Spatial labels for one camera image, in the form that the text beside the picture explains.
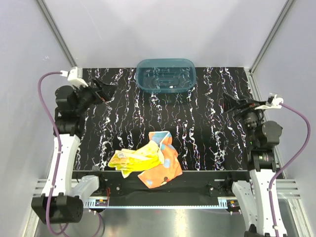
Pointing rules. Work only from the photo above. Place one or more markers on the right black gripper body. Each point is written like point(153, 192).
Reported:
point(251, 118)

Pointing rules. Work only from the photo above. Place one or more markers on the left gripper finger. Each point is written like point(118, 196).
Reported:
point(98, 83)
point(107, 92)

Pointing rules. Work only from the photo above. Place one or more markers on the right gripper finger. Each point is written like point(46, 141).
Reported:
point(230, 100)
point(228, 109)

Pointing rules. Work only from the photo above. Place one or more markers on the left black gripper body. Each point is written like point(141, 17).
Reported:
point(86, 97)

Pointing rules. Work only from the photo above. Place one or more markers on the yellow patterned towel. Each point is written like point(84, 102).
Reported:
point(127, 161)

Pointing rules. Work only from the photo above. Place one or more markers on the orange dotted towel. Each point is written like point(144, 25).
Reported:
point(169, 168)

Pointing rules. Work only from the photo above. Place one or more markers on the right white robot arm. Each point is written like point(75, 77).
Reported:
point(257, 197)

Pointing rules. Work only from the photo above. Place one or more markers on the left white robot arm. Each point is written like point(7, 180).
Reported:
point(60, 202)

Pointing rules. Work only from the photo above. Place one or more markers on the teal plastic basin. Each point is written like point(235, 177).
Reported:
point(170, 75)

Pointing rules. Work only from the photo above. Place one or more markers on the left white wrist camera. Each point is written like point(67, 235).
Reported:
point(74, 77)

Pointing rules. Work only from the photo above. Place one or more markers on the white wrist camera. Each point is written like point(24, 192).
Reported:
point(74, 77)
point(274, 101)

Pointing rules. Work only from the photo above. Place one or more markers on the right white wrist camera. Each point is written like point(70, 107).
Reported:
point(274, 101)

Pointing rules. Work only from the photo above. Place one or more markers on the aluminium front rail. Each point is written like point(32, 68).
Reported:
point(207, 198)

